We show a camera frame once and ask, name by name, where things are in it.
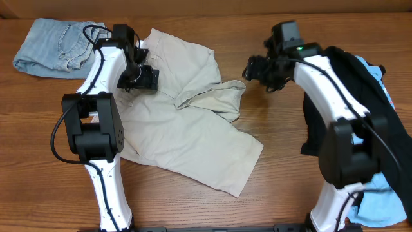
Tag black garment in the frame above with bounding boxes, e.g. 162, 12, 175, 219
301, 46, 411, 223

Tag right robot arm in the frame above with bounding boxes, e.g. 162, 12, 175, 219
242, 21, 386, 231

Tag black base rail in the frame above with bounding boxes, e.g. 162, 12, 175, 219
134, 224, 311, 232

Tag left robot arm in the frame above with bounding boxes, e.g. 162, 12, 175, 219
56, 24, 159, 231

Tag beige khaki shorts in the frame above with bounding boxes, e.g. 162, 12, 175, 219
115, 29, 263, 197

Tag light blue shirt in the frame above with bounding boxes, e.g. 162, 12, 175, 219
347, 55, 407, 227

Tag folded light blue jeans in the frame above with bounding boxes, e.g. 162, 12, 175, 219
13, 18, 111, 79

